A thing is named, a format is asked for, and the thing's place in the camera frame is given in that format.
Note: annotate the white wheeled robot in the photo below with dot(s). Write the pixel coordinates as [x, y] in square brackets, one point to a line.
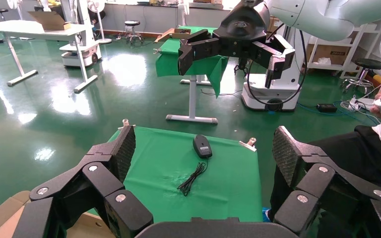
[289, 88]
[80, 54]

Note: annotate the silver binder clip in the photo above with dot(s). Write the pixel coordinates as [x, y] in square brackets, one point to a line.
[125, 123]
[250, 143]

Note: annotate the black power adapter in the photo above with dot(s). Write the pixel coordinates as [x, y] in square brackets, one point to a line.
[326, 107]

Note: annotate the blue shoe cover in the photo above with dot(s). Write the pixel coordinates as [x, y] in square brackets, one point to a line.
[266, 214]

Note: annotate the white table frame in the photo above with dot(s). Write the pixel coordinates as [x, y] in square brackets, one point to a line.
[192, 98]

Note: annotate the brown cardboard carton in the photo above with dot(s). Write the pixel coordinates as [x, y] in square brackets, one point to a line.
[50, 20]

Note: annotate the black round stool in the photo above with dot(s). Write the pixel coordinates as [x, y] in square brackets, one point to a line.
[0, 11]
[369, 64]
[132, 23]

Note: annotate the seated person body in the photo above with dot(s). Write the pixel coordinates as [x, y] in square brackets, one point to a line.
[358, 148]

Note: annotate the cardboard box in shelf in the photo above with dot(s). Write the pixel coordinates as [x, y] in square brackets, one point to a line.
[336, 52]

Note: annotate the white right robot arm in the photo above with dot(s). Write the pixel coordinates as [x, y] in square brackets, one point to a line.
[325, 16]

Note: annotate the open brown cardboard box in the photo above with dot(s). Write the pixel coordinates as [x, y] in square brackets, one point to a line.
[0, 220]

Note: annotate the white power strip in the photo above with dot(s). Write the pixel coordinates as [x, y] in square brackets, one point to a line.
[363, 103]

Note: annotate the white shelf rack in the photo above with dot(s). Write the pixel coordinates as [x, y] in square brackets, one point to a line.
[355, 49]

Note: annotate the grey wall counter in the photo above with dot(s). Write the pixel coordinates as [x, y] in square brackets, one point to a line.
[164, 18]

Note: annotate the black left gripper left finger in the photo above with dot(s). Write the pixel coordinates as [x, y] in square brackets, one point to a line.
[111, 203]

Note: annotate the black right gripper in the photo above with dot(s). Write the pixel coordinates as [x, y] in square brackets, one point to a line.
[241, 29]

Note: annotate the white table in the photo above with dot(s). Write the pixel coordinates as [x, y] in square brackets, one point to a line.
[29, 28]

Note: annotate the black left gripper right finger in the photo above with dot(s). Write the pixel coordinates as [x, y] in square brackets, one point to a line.
[312, 184]

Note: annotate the flat open cardboard box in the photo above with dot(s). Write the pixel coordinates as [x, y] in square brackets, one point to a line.
[174, 33]

